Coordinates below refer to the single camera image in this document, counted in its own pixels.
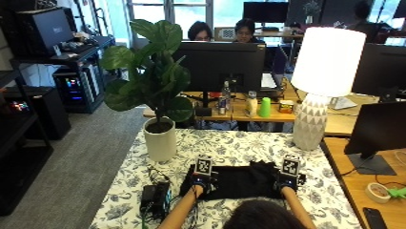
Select black shelf unit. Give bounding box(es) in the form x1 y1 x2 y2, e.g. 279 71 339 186
0 70 56 218

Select white marker cube right glove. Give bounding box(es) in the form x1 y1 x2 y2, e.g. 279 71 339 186
281 155 302 177

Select large black monitor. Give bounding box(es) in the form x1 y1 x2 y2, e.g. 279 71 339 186
350 42 406 100

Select white plant pot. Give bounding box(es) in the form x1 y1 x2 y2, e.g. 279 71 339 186
142 116 177 163

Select computer tower with coloured lights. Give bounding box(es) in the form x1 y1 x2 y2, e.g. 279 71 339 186
52 64 105 115

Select white marker cube left glove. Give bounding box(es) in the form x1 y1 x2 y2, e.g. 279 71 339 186
194 156 214 177

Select green plastic cup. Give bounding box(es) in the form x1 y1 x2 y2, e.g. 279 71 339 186
257 96 273 118

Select black computer case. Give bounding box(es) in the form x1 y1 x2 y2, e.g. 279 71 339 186
13 6 77 58

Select green large-leaf plant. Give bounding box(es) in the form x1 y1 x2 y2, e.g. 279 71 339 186
98 18 195 124

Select white papers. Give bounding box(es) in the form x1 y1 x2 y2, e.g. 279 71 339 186
328 95 359 111

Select roll of beige tape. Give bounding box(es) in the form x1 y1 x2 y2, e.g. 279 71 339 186
364 182 392 204

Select white marker cube glove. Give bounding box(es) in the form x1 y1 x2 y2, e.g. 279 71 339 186
281 155 302 177
194 156 214 177

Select long wooden desk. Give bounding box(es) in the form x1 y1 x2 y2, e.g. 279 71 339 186
142 79 382 138

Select person's left hand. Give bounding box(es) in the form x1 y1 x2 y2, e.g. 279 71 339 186
187 171 219 196

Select black smartphone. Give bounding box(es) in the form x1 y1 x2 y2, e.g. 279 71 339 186
362 207 388 229

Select black monitor on stand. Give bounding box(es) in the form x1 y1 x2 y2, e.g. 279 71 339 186
171 41 267 117

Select person's right hand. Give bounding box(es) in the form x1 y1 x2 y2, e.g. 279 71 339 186
275 171 307 193

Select black background monitor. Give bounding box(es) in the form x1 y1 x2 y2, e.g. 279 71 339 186
242 1 290 24

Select checkerboard calibration board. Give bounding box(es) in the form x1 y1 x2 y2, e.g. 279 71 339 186
213 27 238 42

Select blue floral tablecloth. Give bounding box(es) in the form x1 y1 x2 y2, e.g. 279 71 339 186
89 128 362 229

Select black side table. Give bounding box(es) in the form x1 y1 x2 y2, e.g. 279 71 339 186
9 35 117 115

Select small drink can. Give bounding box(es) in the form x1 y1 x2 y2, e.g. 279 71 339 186
215 94 227 115

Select black cloth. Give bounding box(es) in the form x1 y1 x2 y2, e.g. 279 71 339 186
178 159 309 201

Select black monitor with square base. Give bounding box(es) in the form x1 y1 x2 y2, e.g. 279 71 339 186
342 100 406 177

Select yellow small box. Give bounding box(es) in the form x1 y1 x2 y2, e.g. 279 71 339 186
278 99 295 115

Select green plastic object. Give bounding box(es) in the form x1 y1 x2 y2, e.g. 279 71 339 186
386 186 406 200

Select black box device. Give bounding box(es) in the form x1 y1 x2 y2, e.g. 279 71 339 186
139 181 173 221

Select clear plastic bottle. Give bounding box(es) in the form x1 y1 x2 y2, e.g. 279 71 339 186
221 80 233 113

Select white table lamp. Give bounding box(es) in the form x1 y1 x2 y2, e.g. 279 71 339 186
289 26 367 152

